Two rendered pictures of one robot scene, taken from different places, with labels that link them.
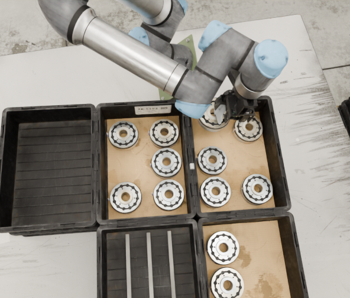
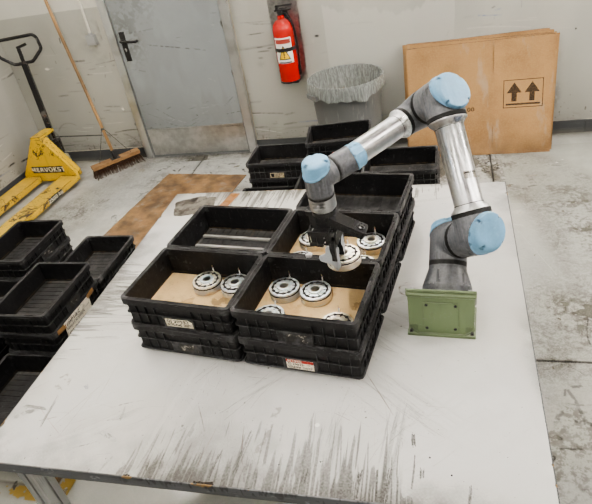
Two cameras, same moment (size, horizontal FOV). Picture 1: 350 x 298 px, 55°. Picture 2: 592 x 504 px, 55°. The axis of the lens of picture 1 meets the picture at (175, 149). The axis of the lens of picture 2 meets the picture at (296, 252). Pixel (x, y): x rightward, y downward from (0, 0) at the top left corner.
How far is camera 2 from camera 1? 1.79 m
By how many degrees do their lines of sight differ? 69
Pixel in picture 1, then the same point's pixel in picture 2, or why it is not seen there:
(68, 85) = not seen: hidden behind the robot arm
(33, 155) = (377, 203)
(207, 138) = (343, 299)
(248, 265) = (211, 302)
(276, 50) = (314, 160)
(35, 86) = not seen: hidden behind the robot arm
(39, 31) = not seen: outside the picture
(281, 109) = (368, 421)
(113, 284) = (255, 233)
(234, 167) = (301, 312)
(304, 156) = (292, 424)
